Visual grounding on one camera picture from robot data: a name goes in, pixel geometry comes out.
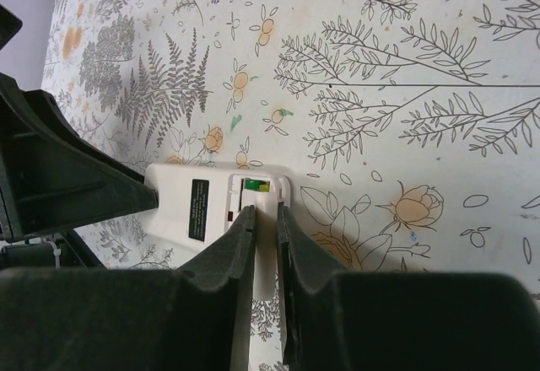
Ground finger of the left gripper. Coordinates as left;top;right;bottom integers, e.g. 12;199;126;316
1;75;158;239
0;5;22;49

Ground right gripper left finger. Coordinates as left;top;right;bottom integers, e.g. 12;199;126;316
1;207;256;370

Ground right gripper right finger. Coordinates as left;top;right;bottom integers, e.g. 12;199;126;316
278;206;539;370

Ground white remote control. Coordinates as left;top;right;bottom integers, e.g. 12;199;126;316
139;164;291;254

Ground green battery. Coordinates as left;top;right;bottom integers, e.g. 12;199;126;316
257;181;270;192
243;179;262;191

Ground white remote battery cover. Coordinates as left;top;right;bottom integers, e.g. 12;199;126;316
229;188;280;370

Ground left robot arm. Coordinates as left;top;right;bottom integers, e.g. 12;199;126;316
1;74;158;269

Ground floral table mat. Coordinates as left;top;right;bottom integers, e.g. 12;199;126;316
41;0;540;371

